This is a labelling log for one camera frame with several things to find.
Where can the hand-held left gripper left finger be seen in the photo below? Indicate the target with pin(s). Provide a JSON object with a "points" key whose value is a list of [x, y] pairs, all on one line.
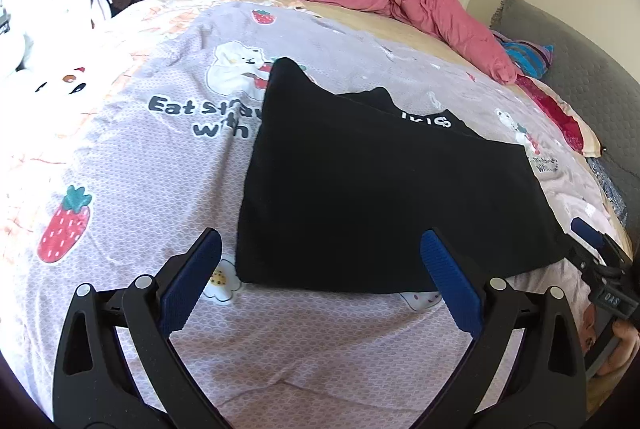
{"points": [[192, 284]]}

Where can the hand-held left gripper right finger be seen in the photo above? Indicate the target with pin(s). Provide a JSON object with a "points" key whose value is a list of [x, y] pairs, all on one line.
{"points": [[450, 279]]}

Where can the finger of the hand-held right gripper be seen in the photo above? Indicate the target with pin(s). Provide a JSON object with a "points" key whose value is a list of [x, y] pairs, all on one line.
{"points": [[589, 233]]}

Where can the black shirt with orange cuff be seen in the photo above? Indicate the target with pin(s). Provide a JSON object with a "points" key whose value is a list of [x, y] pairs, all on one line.
{"points": [[375, 189]]}

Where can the person's right hand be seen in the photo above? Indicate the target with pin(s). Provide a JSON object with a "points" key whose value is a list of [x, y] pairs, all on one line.
{"points": [[627, 338]]}

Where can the blue patterned cloth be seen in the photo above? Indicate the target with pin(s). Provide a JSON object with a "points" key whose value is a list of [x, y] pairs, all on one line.
{"points": [[610, 189]]}

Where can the red floral pillow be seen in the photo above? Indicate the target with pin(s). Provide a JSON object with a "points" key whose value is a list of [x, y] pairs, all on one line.
{"points": [[560, 114]]}

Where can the purple strawberry print bed sheet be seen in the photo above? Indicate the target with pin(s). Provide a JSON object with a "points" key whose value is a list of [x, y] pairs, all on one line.
{"points": [[150, 169]]}

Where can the grey quilted headboard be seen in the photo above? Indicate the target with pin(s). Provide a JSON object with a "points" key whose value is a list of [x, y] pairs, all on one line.
{"points": [[590, 79]]}

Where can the blue striped pillow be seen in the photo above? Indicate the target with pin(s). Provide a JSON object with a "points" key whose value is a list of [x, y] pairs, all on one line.
{"points": [[527, 54]]}

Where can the white plush toy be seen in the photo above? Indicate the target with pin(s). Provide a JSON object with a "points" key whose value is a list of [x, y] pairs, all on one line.
{"points": [[35, 74]]}

